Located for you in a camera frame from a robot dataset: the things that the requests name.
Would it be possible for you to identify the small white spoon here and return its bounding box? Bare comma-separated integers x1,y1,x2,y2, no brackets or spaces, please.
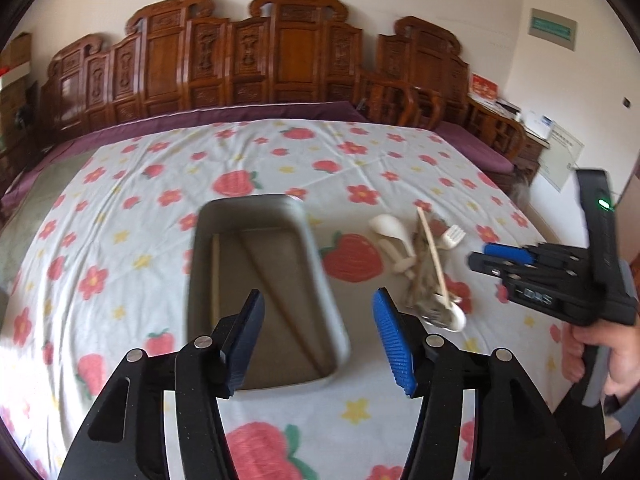
434,294,469,332

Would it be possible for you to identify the strawberry printed tablecloth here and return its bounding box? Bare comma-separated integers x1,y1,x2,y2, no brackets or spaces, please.
0,119,576,480

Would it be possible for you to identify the brown cardboard box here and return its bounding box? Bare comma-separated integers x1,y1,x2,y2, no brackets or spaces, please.
0,32,34,73

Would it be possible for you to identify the green wall sign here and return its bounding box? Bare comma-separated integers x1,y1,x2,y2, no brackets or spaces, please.
529,8,577,52

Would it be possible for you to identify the white and blue box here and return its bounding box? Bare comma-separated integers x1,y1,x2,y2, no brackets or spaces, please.
521,109,557,142

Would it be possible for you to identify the light wooden chopstick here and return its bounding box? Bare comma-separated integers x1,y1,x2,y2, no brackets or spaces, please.
416,207,450,302
210,234,222,327
241,231,328,373

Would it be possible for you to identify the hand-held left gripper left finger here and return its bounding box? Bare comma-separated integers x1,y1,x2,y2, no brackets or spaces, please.
57,289,266,480

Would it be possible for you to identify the grey rectangular tray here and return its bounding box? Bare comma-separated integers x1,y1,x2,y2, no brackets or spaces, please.
186,194,351,392

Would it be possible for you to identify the white paper sheet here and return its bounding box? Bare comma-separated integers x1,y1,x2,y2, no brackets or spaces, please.
537,135,586,193

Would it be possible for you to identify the cream long-handled spoon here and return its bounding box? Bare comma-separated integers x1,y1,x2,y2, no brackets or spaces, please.
387,252,419,277

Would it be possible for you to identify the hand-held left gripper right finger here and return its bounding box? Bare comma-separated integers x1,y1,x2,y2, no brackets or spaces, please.
372,287,583,480

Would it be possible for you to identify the white plastic fork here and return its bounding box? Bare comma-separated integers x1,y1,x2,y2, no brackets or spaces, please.
439,225,467,252

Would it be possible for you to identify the large white ladle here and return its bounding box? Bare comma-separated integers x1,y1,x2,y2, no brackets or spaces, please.
369,214,417,263

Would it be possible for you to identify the grey fluffy object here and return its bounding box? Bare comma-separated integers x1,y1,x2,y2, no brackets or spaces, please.
509,169,537,197

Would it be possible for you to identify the carved wooden panel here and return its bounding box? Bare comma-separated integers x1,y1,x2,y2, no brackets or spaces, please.
39,34,143,139
230,0,364,109
376,16,472,127
125,0,232,117

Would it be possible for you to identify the wooden bench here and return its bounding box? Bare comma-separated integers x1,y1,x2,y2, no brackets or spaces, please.
466,96,545,188

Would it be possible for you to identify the red printed box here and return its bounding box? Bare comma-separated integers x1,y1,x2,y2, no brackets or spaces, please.
470,73,500,102

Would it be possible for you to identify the wooden armchair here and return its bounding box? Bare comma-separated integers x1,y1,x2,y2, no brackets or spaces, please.
356,69,447,132

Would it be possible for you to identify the person's right hand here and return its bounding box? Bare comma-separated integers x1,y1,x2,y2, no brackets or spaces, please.
561,321,640,402

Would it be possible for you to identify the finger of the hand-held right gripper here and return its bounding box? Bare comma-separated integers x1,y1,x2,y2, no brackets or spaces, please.
467,252,538,286
481,242,591,266

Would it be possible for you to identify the purple bench cushion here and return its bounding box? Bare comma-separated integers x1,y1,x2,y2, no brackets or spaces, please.
434,120,517,175

